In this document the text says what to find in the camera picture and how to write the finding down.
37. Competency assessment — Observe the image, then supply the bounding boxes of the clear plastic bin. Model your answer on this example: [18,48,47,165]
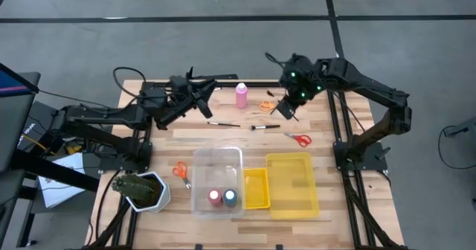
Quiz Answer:
[191,146,245,219]

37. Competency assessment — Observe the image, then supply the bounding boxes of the wide-headed black paintbrush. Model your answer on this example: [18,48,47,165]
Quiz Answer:
[250,124,281,132]

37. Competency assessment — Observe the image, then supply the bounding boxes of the pink paint bottle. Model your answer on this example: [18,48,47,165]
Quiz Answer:
[235,82,248,109]

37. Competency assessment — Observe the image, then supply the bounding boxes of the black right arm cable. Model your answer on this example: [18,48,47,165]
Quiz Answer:
[264,51,288,68]

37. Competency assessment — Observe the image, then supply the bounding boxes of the white paper sheet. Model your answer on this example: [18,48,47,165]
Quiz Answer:
[38,152,90,209]

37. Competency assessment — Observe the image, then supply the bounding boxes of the black equipment box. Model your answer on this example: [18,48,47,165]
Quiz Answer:
[16,100,79,154]

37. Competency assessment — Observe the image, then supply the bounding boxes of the red-handled scissors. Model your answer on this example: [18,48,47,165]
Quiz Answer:
[284,132,312,148]

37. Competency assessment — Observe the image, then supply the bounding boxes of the black metal support bar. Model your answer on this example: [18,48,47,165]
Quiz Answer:
[9,155,100,192]

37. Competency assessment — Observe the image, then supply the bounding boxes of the small yellow slotted basket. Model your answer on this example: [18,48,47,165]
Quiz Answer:
[243,167,271,210]

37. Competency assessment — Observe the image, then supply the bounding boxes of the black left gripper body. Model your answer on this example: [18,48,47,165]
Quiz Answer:
[155,75,213,129]

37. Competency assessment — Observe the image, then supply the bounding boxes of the black computer monitor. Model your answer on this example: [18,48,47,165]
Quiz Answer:
[0,64,41,173]

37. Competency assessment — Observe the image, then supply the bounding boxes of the red paint bottle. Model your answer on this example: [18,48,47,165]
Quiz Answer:
[207,188,224,208]

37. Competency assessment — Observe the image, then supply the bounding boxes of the dark blue paint bottle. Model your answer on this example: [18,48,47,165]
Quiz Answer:
[222,188,239,208]

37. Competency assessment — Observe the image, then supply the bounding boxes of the black aluminium table frame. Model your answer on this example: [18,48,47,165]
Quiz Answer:
[80,66,410,250]

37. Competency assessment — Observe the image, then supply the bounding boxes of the dark grey desk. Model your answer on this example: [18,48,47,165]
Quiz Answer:
[0,167,42,249]

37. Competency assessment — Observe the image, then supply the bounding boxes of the orange-handled scissors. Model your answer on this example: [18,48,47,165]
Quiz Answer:
[172,161,193,190]

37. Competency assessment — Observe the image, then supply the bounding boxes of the yellow cable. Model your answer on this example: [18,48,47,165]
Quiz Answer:
[22,132,48,150]

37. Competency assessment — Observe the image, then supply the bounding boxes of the green cactus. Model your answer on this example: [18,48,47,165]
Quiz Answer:
[111,173,159,202]

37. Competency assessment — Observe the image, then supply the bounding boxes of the white hexagonal plant pot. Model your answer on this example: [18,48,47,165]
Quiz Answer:
[124,170,172,214]

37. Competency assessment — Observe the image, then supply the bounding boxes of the large translucent yellow bin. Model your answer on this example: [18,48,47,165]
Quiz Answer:
[265,152,321,220]

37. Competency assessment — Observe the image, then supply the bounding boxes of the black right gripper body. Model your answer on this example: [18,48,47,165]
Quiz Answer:
[276,88,310,121]

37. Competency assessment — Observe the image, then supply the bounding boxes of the black floor cable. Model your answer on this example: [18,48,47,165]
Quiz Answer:
[437,125,476,171]

